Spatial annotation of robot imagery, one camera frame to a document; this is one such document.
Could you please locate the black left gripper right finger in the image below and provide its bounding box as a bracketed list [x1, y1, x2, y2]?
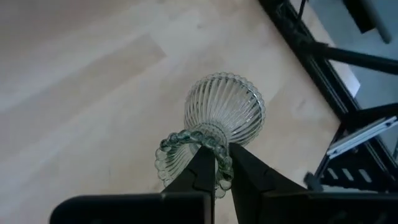
[228, 142, 308, 224]

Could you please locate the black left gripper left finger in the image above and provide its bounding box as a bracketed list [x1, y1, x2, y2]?
[160, 145, 216, 195]

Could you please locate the clear ribbed glass candle holder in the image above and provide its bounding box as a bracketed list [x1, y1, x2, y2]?
[154, 72, 267, 200]

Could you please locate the grey metal tube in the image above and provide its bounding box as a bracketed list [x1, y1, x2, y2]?
[359, 0, 393, 44]

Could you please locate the black slotted cable carrier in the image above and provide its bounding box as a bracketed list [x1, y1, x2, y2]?
[317, 155, 398, 192]

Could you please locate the silver aluminium frame bracket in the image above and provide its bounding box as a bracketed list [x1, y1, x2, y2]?
[325, 115, 398, 159]

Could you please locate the black aluminium table frame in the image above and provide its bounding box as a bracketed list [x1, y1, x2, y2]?
[257, 0, 398, 194]

